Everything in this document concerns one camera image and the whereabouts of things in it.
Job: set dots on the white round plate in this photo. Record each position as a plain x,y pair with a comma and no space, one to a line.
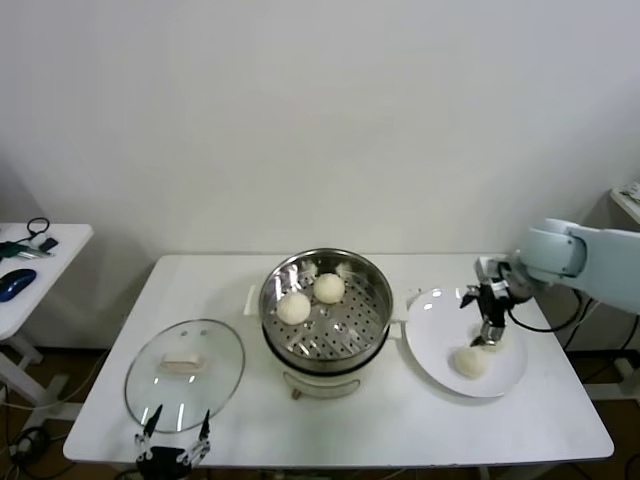
435,340

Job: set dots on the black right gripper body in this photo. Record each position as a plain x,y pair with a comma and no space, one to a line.
495,310

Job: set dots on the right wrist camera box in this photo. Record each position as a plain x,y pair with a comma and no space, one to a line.
487,267

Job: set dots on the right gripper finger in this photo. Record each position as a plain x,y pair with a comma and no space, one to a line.
492,333
471,292

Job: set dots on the white side table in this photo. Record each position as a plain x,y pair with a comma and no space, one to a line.
60,280

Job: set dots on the small black device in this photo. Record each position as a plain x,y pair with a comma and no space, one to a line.
50,244

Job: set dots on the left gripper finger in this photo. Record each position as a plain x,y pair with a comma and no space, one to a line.
204,427
152,421

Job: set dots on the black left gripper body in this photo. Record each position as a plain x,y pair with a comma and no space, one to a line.
162,462

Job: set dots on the papers on shelf table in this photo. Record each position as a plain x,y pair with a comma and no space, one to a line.
632,192

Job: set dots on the white electric cooker base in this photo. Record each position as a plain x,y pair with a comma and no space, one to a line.
325,387

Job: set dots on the small white adapter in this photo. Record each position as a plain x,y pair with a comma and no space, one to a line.
39,240

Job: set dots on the white shelf table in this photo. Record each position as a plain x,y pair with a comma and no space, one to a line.
625,205

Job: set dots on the stainless steel steamer basket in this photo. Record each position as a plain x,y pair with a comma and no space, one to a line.
360,310

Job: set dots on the blue computer mouse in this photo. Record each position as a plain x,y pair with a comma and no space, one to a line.
17,282

